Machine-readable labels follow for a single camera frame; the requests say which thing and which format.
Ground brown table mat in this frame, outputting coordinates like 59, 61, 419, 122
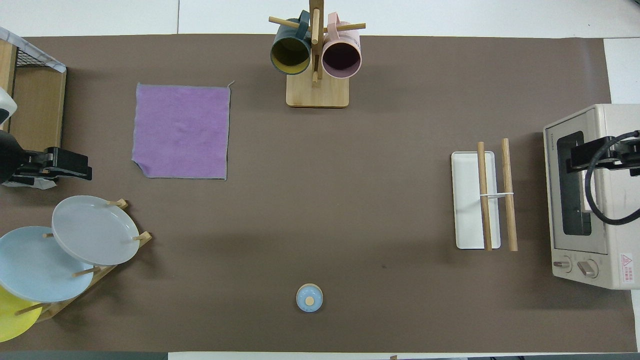
0, 34, 638, 353

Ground white towel rack wooden bars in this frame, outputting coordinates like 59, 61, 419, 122
451, 138, 519, 252

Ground blue call bell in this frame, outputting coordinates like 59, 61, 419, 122
296, 283, 324, 313

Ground light blue plate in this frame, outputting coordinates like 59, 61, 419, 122
0, 226, 95, 303

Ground dark teal mug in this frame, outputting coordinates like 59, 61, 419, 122
270, 10, 314, 76

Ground purple square towel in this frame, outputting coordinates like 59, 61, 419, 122
131, 81, 235, 181

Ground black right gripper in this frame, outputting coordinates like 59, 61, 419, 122
565, 135, 640, 177

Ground wooden shelf with wire basket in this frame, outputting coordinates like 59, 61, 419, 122
0, 26, 68, 153

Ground wooden mug tree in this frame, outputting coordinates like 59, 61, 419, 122
268, 0, 367, 109

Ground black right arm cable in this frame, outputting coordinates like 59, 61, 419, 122
583, 130, 640, 226

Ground marble pattern paper sheet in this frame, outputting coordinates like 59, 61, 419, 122
0, 26, 67, 74

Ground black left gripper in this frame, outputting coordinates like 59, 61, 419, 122
10, 146, 94, 184

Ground grey plate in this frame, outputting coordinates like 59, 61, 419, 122
51, 195, 141, 266

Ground yellow plate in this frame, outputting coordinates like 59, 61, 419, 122
0, 286, 44, 343

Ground wooden plate rack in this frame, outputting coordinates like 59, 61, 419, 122
14, 199, 153, 323

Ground pink mug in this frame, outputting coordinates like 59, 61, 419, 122
321, 12, 362, 80

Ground beige toaster oven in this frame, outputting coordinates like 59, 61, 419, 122
543, 103, 640, 291

